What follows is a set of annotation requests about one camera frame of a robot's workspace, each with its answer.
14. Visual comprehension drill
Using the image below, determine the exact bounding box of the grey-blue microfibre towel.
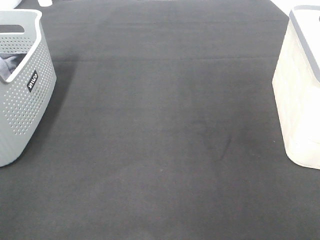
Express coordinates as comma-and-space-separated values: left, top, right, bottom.
0, 52, 26, 80

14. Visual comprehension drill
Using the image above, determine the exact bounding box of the grey perforated plastic basket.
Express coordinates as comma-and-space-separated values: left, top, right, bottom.
0, 9, 57, 167

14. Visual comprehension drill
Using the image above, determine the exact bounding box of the white plastic basket grey rim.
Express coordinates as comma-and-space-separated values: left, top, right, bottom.
272, 4, 320, 169

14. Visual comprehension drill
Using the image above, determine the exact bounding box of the white cylinder at top edge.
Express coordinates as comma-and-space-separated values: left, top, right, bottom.
38, 0, 53, 8

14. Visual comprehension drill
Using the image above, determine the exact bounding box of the white object top left corner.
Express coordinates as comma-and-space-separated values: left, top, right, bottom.
0, 0, 22, 10

